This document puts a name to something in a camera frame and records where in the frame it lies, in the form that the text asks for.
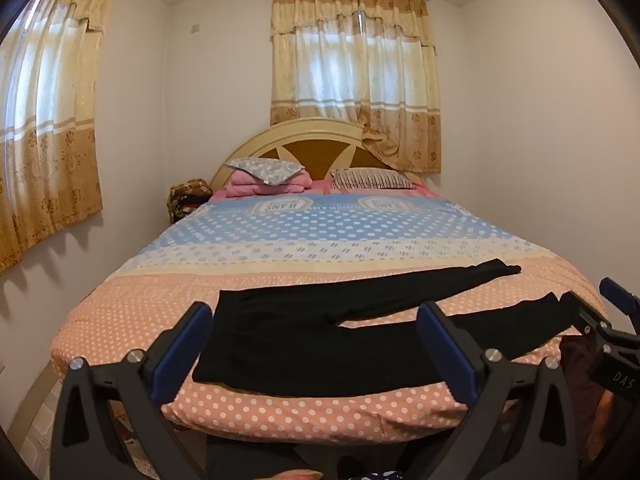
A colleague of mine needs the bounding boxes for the pink folded blanket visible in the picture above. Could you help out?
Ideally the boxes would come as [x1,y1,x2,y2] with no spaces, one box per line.
[225,170,313,198]

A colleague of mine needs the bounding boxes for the pink bed sheet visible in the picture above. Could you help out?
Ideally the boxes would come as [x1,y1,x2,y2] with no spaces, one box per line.
[207,179,443,203]

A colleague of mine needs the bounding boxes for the brown patterned bag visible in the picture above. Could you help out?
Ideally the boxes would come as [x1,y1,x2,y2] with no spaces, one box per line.
[167,178,213,224]

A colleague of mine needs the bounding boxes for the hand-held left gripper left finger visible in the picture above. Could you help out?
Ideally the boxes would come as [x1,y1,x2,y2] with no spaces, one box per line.
[54,301,216,480]

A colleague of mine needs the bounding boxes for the polka dot bedspread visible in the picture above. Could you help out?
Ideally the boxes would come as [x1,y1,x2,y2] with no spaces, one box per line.
[50,187,608,443]

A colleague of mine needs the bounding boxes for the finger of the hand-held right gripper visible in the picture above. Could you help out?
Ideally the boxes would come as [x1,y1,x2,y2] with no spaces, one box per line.
[600,277,640,318]
[560,292,611,336]

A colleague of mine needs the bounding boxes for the grey patterned pillow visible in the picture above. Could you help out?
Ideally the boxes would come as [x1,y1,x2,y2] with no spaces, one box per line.
[222,156,306,186]

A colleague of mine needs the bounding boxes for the person's right forearm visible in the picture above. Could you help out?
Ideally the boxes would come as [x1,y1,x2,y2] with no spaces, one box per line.
[592,387,640,466]

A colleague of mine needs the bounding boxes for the beige floral curtain with valance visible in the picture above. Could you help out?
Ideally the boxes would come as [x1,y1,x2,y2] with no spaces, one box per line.
[270,0,443,175]

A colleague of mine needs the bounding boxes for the wide beige floral curtain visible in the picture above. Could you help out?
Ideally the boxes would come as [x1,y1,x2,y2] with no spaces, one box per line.
[0,0,122,273]

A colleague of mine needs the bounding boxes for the person's dark maroon clothing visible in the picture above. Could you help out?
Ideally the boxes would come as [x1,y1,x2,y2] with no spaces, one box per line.
[557,335,640,480]

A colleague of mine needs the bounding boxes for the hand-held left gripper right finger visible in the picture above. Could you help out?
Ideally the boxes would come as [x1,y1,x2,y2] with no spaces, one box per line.
[416,301,586,480]

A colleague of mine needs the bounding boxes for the striped pillow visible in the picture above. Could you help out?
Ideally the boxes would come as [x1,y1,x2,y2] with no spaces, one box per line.
[330,168,417,191]

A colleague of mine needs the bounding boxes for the black pants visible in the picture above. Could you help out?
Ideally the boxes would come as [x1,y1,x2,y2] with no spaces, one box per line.
[192,258,581,397]

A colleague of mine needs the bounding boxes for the cream wooden bed headboard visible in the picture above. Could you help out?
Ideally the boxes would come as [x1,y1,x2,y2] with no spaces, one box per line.
[209,117,421,188]

